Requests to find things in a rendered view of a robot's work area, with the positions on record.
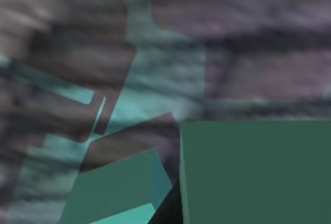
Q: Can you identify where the small teal block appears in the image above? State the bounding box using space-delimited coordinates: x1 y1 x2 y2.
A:
58 148 173 224

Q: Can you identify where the large green block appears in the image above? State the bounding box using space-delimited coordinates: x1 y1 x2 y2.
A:
179 120 331 224

